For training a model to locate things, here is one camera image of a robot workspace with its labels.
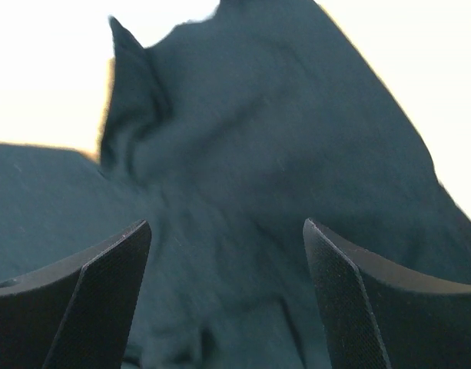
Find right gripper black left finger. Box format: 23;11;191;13
0;221;151;368

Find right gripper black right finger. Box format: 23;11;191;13
303;219;471;369

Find black t shirt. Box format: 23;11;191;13
0;1;471;368

